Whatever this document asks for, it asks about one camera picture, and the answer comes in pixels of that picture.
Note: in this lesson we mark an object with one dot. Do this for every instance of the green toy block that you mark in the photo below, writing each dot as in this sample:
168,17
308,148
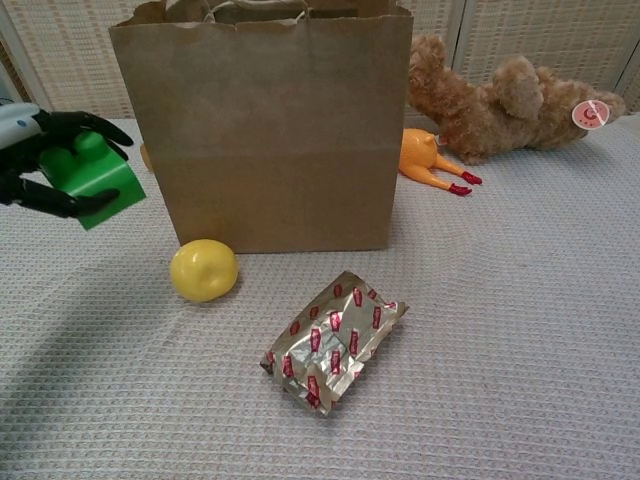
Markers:
100,175

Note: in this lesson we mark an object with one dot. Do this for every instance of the red gold snack packet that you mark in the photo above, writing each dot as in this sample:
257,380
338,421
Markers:
335,345

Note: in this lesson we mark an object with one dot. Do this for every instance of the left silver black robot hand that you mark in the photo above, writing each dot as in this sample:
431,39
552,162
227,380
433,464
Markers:
20,150

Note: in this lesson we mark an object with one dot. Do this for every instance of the yellow rubber chicken toy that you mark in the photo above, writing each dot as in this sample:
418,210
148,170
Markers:
417,157

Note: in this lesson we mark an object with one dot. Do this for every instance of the brown teddy bear plush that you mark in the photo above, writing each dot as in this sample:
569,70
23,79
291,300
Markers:
500,110

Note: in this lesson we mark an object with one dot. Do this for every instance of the beige folding screen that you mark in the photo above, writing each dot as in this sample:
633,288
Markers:
60,60

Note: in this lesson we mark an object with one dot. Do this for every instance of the brown paper bag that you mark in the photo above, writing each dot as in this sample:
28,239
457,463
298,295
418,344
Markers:
275,150

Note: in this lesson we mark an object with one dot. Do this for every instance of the white woven tablecloth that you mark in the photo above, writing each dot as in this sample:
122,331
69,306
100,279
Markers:
500,325

